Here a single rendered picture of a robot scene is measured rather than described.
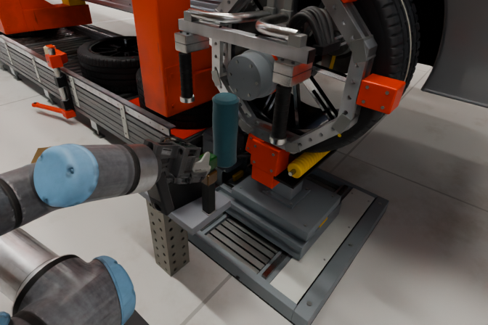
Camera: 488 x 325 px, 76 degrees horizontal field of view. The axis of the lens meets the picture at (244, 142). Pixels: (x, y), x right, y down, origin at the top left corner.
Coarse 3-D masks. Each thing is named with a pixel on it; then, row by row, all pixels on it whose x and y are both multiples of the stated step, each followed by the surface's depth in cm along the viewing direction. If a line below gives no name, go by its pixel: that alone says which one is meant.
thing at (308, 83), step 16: (256, 0) 104; (256, 32) 120; (304, 32) 96; (240, 48) 117; (320, 64) 102; (272, 96) 115; (320, 96) 101; (272, 112) 120; (304, 112) 124; (320, 112) 123; (336, 112) 101; (288, 128) 112; (304, 128) 109
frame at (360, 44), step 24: (240, 0) 96; (336, 0) 76; (216, 24) 104; (336, 24) 79; (360, 24) 79; (216, 48) 109; (360, 48) 77; (216, 72) 113; (360, 72) 79; (240, 120) 114; (336, 120) 89; (288, 144) 104; (312, 144) 98
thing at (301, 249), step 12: (228, 180) 156; (240, 180) 160; (228, 192) 150; (240, 204) 145; (240, 216) 141; (252, 216) 136; (264, 216) 138; (252, 228) 139; (264, 228) 133; (276, 228) 134; (324, 228) 138; (276, 240) 131; (288, 240) 126; (300, 240) 129; (312, 240) 131; (288, 252) 129; (300, 252) 124
